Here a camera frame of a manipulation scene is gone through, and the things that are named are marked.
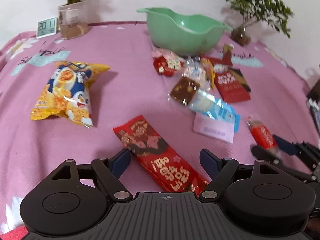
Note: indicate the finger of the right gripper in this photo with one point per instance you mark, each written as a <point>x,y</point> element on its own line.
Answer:
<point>261,154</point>
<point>289,148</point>

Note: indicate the yellow blue chips bag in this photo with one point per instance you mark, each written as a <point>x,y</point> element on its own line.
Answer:
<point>67,93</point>

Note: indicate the red gold stick pouch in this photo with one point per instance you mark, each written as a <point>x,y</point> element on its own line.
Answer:
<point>227,54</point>

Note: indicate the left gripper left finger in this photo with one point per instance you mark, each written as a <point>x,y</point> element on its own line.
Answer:
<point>107,173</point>

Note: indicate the long red snack bar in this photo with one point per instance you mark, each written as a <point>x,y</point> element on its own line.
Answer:
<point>158,158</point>

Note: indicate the red candy packet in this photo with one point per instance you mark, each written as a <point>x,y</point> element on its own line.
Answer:
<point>167,67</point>

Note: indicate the white digital clock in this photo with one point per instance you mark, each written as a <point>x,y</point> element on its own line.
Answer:
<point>46,27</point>

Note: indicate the green plastic bowl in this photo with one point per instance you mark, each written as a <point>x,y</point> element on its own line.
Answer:
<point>185,35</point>

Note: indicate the light blue snack packet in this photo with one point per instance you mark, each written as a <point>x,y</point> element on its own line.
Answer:
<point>214,108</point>

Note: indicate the dark red pouch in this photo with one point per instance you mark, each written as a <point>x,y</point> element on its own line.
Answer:
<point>230,88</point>

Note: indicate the brown nut cake packet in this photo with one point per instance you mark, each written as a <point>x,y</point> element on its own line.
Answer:
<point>184,91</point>

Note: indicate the clear white candy packet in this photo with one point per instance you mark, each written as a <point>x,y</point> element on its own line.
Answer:
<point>195,70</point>

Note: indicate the pale pink packet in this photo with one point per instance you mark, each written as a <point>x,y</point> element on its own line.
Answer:
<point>213,128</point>

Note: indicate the thin plant in white pot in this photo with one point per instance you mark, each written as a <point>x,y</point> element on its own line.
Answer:
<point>73,19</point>

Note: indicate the leafy plant in glass vase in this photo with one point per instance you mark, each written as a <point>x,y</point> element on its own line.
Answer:
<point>275,13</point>

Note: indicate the pink printed tablecloth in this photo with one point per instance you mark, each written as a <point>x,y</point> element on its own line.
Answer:
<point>30,150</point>

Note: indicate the small red sausage stick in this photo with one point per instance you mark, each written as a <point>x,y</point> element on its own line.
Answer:
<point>262,135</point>

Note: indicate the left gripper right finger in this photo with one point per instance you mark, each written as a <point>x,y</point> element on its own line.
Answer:
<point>221,171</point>

